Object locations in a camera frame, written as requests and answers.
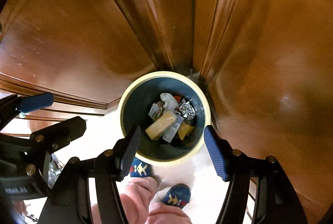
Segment tan cardboard box trash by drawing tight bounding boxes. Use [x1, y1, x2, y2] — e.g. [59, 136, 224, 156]
[145, 111, 177, 140]

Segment yellow wrapper trash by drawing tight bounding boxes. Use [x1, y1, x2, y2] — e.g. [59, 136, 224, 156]
[177, 122, 194, 140]

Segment crumpled foil trash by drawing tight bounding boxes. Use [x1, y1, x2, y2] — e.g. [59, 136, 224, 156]
[178, 98, 196, 120]

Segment cream rimmed dark trash bin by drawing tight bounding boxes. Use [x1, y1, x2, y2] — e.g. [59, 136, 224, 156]
[119, 71, 211, 167]

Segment white crumpled tissue trash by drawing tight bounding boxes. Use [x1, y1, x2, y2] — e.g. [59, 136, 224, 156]
[160, 93, 178, 111]

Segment left blue patterned slipper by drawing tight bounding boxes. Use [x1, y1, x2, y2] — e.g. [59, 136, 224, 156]
[129, 157, 152, 178]

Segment blue patterned slipper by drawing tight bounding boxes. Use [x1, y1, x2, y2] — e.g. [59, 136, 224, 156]
[161, 183, 191, 209]
[129, 157, 152, 178]

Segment pink trouser legs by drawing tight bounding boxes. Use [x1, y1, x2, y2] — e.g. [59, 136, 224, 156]
[91, 175, 193, 224]

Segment right blue patterned slipper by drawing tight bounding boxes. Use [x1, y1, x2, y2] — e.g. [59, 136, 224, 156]
[161, 183, 191, 209]

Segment white barcode label packet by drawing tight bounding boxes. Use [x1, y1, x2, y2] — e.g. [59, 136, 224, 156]
[163, 116, 184, 143]

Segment left wooden cabinet door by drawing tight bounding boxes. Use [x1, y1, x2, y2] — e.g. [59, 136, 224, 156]
[1, 0, 173, 110]

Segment wooden cabinet door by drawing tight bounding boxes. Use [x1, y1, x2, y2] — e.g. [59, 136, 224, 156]
[1, 0, 173, 110]
[193, 0, 332, 223]

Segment right wooden cabinet door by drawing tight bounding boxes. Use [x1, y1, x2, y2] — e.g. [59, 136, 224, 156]
[193, 0, 332, 223]

